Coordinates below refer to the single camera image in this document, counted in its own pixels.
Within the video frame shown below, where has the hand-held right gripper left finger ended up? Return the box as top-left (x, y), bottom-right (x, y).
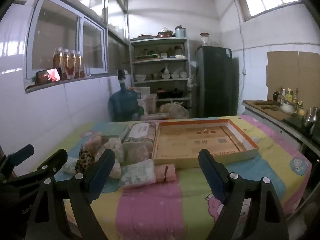
top-left (25, 149), bottom-right (116, 240)

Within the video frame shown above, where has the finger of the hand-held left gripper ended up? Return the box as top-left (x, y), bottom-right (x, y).
top-left (37, 149), bottom-right (68, 179)
top-left (0, 144), bottom-right (35, 172)

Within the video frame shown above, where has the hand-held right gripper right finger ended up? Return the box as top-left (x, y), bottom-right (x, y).
top-left (198, 149), bottom-right (290, 240)

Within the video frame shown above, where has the teal patterned soft pack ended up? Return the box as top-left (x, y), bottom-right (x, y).
top-left (61, 157), bottom-right (78, 175)

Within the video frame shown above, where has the leopard print pouch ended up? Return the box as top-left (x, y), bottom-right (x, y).
top-left (75, 149), bottom-right (97, 173)

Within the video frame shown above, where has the cream plush rabbit pink dress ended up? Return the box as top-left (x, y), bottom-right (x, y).
top-left (96, 137), bottom-right (125, 179)

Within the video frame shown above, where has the white floral soft pack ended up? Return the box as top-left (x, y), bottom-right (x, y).
top-left (119, 159), bottom-right (157, 188)

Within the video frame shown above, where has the orange-rimmed cardboard tray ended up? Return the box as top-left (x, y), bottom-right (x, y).
top-left (152, 119), bottom-right (260, 168)

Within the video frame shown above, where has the pink towel roll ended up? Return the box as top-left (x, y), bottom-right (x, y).
top-left (154, 164), bottom-right (177, 182)

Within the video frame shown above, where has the green flat box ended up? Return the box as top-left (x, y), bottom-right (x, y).
top-left (104, 122), bottom-right (130, 138)

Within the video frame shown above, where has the colourful printed blanket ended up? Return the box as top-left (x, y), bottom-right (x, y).
top-left (32, 115), bottom-right (313, 240)

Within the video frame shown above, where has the smartphone with lit screen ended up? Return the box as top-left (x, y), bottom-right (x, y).
top-left (36, 68), bottom-right (62, 85)

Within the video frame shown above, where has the filled plastic bag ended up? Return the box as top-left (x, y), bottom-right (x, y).
top-left (160, 100), bottom-right (189, 119)

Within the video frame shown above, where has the blue water jug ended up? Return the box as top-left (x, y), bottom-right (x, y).
top-left (109, 82), bottom-right (142, 122)

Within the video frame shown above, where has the kitchen counter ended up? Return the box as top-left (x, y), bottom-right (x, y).
top-left (242, 100), bottom-right (320, 155)

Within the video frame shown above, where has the translucent plastic container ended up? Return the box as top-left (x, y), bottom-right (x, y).
top-left (145, 94), bottom-right (157, 114)

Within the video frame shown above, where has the black wok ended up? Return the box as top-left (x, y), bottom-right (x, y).
top-left (172, 88), bottom-right (188, 98)

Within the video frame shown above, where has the amber liquid bottle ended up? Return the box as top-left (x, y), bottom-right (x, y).
top-left (75, 51), bottom-right (83, 79)
top-left (69, 50), bottom-right (77, 80)
top-left (53, 47), bottom-right (63, 81)
top-left (62, 49), bottom-right (70, 80)

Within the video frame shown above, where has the dark clay pot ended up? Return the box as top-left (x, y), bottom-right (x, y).
top-left (156, 88), bottom-right (173, 99)

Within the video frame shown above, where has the black refrigerator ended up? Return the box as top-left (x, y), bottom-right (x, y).
top-left (195, 46), bottom-right (239, 118)

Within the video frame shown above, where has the black induction cooker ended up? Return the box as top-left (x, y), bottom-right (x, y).
top-left (284, 116), bottom-right (313, 133)

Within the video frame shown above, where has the white bowl with rim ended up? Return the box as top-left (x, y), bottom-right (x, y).
top-left (281, 101), bottom-right (298, 115)

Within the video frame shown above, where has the row of dishes and ladles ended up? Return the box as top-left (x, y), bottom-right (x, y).
top-left (151, 66), bottom-right (188, 80)

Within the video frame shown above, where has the cluster of condiment bottles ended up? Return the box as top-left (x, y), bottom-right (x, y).
top-left (272, 86), bottom-right (300, 105)

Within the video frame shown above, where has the metal kettle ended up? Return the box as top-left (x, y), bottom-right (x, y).
top-left (304, 106), bottom-right (319, 128)

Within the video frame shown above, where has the white sliding window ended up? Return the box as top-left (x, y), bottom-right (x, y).
top-left (25, 0), bottom-right (108, 80)

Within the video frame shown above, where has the grey metal shelf rack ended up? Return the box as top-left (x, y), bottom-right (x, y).
top-left (129, 37), bottom-right (192, 117)

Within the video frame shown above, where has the row of small jars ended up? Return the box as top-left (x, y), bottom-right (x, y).
top-left (140, 45), bottom-right (187, 58)

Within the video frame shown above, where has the light blue enamel pot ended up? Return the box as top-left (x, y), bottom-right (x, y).
top-left (175, 25), bottom-right (187, 38)

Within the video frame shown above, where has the red pot with glass lid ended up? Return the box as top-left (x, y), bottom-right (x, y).
top-left (157, 28), bottom-right (174, 38)

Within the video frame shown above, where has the cardboard wall sheet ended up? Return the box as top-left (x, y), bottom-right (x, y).
top-left (266, 51), bottom-right (320, 110)

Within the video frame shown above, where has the white wall cable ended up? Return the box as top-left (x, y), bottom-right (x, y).
top-left (235, 0), bottom-right (248, 117)

